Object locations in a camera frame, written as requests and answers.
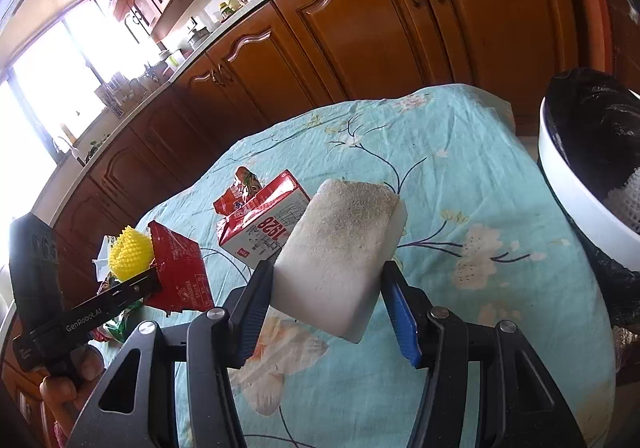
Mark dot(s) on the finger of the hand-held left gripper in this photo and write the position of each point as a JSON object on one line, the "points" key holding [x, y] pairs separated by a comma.
{"points": [[132, 290]]}

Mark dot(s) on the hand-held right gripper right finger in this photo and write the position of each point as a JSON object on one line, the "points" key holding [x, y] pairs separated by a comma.
{"points": [[402, 318]]}

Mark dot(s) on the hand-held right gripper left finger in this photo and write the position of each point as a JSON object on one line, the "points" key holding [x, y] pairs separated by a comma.
{"points": [[255, 313]]}

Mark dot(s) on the red snack wrapper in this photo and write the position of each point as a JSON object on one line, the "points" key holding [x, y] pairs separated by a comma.
{"points": [[182, 268]]}

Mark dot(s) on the white sponge block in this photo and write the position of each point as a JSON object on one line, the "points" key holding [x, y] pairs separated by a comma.
{"points": [[340, 253]]}

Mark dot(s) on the white bin with black bag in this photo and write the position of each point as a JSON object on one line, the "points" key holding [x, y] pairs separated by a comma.
{"points": [[570, 177]]}

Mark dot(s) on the white foam fruit net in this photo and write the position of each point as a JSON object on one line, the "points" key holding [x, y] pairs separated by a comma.
{"points": [[627, 203]]}

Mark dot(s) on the person's left hand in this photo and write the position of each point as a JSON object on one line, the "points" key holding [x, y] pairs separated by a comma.
{"points": [[57, 398]]}

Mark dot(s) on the yellow foam fruit net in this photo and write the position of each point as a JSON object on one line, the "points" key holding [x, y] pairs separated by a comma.
{"points": [[131, 253]]}

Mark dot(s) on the white tissue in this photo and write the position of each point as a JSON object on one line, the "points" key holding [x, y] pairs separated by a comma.
{"points": [[102, 258]]}

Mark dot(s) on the red and white milk carton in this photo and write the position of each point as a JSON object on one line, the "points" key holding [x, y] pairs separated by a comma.
{"points": [[260, 228]]}

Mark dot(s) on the small green plant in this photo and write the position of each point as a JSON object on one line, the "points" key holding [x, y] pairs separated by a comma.
{"points": [[97, 146]]}

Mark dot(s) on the teal floral tablecloth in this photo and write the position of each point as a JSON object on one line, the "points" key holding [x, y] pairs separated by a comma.
{"points": [[475, 177]]}

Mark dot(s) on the window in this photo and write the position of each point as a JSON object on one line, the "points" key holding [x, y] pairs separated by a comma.
{"points": [[45, 92]]}

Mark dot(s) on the utensil rack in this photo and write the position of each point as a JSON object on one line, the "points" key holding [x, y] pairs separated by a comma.
{"points": [[120, 92]]}

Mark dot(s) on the white cup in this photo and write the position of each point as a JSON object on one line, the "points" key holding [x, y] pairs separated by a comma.
{"points": [[175, 59]]}

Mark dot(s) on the lidded ceramic jar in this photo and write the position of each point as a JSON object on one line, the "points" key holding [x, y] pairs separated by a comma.
{"points": [[198, 32]]}

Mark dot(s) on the wooden lower kitchen cabinets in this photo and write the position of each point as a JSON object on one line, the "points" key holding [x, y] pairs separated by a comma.
{"points": [[350, 27]]}

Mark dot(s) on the condiment bottles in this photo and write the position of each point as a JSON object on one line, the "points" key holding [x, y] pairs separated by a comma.
{"points": [[232, 5]]}

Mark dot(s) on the white kitchen countertop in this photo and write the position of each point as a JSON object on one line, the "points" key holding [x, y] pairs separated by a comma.
{"points": [[260, 2]]}

